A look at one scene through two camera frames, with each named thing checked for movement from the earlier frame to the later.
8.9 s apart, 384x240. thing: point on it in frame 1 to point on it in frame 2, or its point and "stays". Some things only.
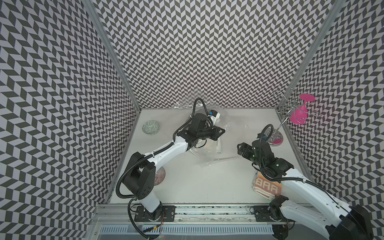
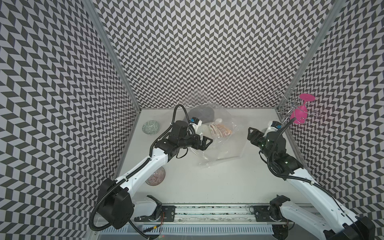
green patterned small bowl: [150, 127] stays
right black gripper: [248, 149] to [258, 135]
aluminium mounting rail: [125, 214] stays
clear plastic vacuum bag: [225, 147] stays
